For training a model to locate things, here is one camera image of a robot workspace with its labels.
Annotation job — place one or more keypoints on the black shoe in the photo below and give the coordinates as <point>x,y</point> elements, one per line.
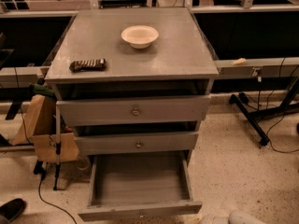
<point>11,210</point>

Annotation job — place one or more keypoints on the black metal stand base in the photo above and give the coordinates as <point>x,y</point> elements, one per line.
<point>285,108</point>

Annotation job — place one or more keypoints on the grey bottom drawer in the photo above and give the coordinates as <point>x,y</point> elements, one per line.
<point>154,184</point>

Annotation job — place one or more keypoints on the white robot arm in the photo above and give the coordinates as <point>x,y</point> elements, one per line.
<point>235,217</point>

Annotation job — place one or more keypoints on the grey middle drawer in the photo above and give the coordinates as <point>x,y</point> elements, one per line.
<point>134,143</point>

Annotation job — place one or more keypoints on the white bowl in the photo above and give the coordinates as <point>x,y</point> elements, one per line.
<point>139,36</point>

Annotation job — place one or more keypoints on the black tripod stand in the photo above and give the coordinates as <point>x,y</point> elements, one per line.
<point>39,170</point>

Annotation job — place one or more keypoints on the green handled tool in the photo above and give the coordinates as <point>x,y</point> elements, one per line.
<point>40,88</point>

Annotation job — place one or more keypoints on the grey top drawer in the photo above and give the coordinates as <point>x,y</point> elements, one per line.
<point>134,110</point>

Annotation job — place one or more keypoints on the grey drawer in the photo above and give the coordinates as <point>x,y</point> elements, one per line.
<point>154,184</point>
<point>134,143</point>
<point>134,110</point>

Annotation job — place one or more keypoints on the grey wooden drawer cabinet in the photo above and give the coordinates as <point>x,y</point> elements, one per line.
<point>178,63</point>

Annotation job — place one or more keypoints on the small yellow foam piece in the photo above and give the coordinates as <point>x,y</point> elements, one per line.
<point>239,61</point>

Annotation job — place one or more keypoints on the brown paper bag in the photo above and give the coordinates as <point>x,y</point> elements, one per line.
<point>38,128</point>

